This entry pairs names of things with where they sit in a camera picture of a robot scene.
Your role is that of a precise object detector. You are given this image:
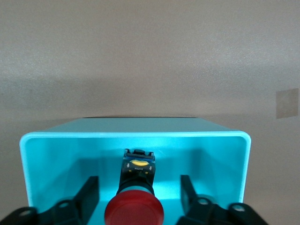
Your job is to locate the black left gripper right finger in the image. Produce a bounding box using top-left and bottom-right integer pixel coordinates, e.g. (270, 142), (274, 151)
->
(180, 174), (270, 225)

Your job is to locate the red mushroom push button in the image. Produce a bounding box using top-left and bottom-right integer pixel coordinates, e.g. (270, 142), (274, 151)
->
(104, 148), (165, 225)

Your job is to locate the brown square tape patch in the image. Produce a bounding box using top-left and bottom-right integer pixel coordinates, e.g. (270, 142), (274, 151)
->
(275, 88), (300, 120)

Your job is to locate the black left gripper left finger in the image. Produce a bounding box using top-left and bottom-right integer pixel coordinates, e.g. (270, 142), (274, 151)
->
(0, 175), (100, 225)

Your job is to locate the cyan plastic box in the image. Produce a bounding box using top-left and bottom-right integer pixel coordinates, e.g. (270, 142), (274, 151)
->
(19, 117), (252, 225)

